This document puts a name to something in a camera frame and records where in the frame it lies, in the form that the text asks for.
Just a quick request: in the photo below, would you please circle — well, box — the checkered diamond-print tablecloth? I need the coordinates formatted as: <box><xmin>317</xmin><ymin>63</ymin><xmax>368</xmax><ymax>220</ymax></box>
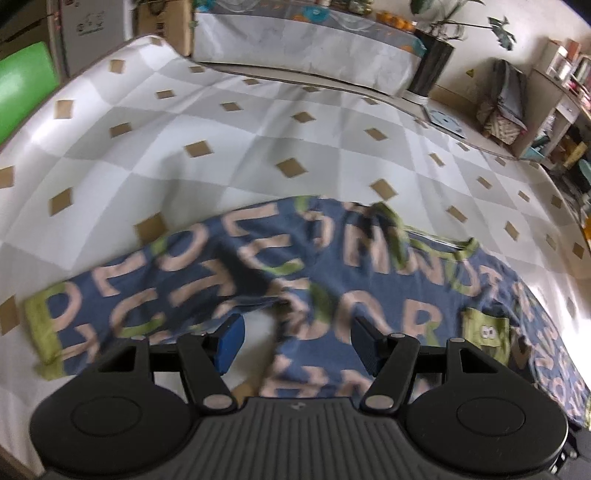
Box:
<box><xmin>0</xmin><ymin>34</ymin><xmax>591</xmax><ymax>462</ymax></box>

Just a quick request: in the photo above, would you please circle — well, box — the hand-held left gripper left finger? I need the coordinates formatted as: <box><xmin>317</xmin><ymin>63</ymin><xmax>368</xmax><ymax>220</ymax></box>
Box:
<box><xmin>95</xmin><ymin>315</ymin><xmax>245</xmax><ymax>414</ymax></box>

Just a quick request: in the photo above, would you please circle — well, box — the green plastic chair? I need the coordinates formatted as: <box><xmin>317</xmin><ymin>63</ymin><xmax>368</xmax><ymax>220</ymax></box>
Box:
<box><xmin>0</xmin><ymin>41</ymin><xmax>62</xmax><ymax>145</ymax></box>

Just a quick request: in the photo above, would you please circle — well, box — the white cloth covered table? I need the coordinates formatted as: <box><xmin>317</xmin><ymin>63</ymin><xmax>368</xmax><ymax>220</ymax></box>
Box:
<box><xmin>191</xmin><ymin>0</ymin><xmax>426</xmax><ymax>99</ymax></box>

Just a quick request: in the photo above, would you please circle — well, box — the tall black planter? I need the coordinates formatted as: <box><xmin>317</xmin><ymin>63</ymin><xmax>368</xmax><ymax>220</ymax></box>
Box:
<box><xmin>409</xmin><ymin>30</ymin><xmax>456</xmax><ymax>105</ymax></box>

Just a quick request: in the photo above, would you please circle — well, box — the cardboard box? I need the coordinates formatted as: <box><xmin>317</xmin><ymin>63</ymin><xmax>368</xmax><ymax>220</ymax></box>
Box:
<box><xmin>134</xmin><ymin>0</ymin><xmax>195</xmax><ymax>57</ymax></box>

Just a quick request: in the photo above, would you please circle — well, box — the row of oranges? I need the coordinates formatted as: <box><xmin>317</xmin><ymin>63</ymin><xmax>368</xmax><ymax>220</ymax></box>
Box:
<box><xmin>375</xmin><ymin>11</ymin><xmax>417</xmax><ymax>32</ymax></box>

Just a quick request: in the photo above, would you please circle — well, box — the storage shelf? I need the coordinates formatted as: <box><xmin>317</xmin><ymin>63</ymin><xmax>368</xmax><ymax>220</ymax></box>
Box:
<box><xmin>514</xmin><ymin>37</ymin><xmax>591</xmax><ymax>186</ymax></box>

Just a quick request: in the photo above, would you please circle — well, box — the blue white printed mat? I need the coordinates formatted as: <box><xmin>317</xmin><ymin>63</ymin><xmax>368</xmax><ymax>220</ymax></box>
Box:
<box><xmin>425</xmin><ymin>108</ymin><xmax>468</xmax><ymax>140</ymax></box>

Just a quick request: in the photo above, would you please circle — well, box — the patterned woven bag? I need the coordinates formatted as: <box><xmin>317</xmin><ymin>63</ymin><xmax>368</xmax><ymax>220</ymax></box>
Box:
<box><xmin>478</xmin><ymin>60</ymin><xmax>528</xmax><ymax>149</ymax></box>

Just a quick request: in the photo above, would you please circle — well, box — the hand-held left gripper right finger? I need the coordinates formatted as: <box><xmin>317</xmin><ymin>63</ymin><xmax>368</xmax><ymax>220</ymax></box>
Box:
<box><xmin>351</xmin><ymin>318</ymin><xmax>502</xmax><ymax>413</ymax></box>

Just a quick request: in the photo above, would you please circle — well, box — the blue letter-print shirt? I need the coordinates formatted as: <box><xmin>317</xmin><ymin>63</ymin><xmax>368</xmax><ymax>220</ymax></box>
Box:
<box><xmin>25</xmin><ymin>196</ymin><xmax>591</xmax><ymax>428</ymax></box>

